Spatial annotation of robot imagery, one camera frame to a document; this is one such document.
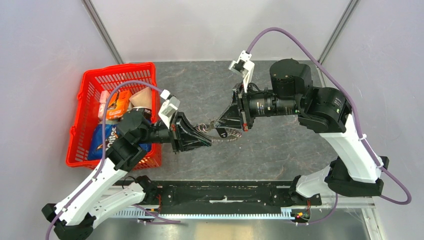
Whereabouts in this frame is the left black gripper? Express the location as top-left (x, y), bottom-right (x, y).
top-left (136, 110), bottom-right (212, 154)

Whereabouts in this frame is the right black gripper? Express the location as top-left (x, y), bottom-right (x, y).
top-left (214, 80), bottom-right (302, 132)

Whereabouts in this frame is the large ring of keyrings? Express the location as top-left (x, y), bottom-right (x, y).
top-left (195, 120), bottom-right (243, 143)

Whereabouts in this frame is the small black key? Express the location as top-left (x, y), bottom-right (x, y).
top-left (216, 128), bottom-right (228, 139)

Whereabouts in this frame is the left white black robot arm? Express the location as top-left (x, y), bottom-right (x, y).
top-left (41, 107), bottom-right (212, 240)

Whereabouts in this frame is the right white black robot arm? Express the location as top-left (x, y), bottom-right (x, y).
top-left (215, 58), bottom-right (388, 205)

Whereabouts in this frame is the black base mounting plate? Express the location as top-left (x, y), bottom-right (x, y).
top-left (140, 180), bottom-right (322, 214)

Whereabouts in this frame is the orange snack box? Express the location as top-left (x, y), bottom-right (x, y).
top-left (104, 90), bottom-right (132, 120)

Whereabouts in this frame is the red plastic basket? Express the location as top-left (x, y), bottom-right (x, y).
top-left (65, 62), bottom-right (157, 170)

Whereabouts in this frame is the blue Doritos chip bag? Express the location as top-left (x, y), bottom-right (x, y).
top-left (87, 120), bottom-right (137, 161)

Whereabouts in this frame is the pink white small packet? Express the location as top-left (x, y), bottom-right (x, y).
top-left (97, 90), bottom-right (110, 119)

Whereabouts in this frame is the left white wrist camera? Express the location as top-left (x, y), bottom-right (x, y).
top-left (158, 89), bottom-right (180, 129)

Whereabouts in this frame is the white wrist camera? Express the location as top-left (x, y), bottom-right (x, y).
top-left (228, 50), bottom-right (255, 93)
top-left (158, 89), bottom-right (180, 129)

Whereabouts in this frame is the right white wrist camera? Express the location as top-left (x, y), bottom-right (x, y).
top-left (228, 50), bottom-right (255, 93)

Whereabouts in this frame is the white slotted cable duct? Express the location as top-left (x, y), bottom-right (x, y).
top-left (109, 206), bottom-right (296, 221)

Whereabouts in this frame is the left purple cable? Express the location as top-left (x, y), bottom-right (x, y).
top-left (44, 80), bottom-right (182, 240)

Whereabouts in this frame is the right aluminium frame post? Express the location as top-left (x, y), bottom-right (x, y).
top-left (318, 0), bottom-right (361, 64)

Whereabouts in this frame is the aluminium frame post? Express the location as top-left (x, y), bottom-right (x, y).
top-left (81, 0), bottom-right (125, 64)
top-left (318, 0), bottom-right (361, 64)

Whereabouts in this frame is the left aluminium frame post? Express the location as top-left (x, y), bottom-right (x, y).
top-left (81, 0), bottom-right (125, 64)

